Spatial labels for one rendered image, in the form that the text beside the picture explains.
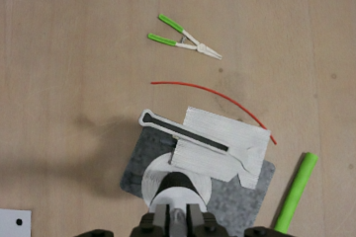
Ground black cylinder with grey shaft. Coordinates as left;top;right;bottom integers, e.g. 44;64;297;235
148;172;207;237

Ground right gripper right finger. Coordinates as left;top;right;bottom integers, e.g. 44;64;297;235
186;203;296;237

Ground green-handled pliers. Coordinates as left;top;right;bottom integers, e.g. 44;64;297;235
148;14;223;60

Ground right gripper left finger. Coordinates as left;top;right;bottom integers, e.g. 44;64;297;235
74;203;170;237

